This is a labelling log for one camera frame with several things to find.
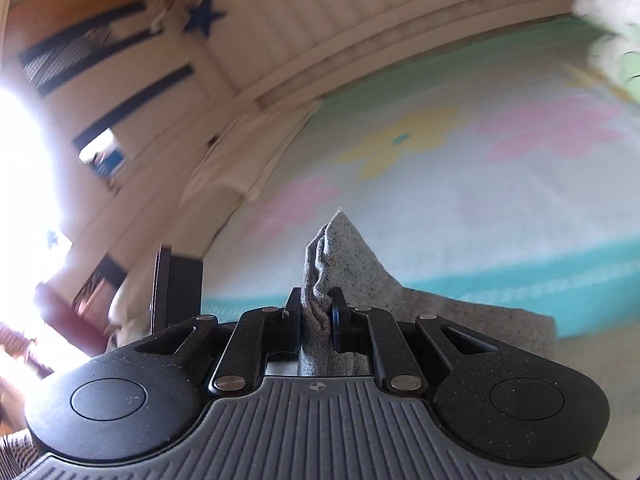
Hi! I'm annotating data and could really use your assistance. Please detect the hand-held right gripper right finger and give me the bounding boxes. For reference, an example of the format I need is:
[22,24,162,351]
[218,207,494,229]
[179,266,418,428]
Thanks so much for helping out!
[329,287,506,395]

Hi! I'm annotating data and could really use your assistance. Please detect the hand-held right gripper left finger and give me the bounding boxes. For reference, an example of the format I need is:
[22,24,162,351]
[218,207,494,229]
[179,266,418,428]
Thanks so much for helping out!
[127,287,303,395]

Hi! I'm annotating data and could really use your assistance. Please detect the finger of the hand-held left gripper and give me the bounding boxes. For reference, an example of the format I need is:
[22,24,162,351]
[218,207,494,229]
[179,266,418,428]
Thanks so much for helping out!
[151,244,204,336]

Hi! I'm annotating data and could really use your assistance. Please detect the grey pants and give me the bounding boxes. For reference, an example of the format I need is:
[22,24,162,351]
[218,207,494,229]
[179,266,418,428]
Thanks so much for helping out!
[299,206,557,377]

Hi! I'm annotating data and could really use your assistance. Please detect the dark red object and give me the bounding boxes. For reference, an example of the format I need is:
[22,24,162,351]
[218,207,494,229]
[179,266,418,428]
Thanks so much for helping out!
[34,280,113,358]

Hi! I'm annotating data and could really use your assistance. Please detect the cream pillow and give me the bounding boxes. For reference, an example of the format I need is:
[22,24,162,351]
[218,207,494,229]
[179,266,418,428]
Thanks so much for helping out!
[182,102,323,206]

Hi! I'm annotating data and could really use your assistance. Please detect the pastel flower bed sheet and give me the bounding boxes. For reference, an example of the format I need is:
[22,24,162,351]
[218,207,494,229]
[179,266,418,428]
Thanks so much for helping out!
[200,15,640,376]

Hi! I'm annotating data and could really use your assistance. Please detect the dark blue star decoration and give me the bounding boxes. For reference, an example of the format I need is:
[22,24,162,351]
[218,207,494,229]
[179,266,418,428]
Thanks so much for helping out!
[184,0,228,37]

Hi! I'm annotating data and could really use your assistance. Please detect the folded floral quilt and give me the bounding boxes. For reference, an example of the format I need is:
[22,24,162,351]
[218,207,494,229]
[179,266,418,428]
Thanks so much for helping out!
[572,0,640,98]

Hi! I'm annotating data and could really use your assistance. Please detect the cream wooden bed frame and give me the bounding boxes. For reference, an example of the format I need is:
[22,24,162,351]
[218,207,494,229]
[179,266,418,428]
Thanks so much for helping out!
[0,0,601,331]

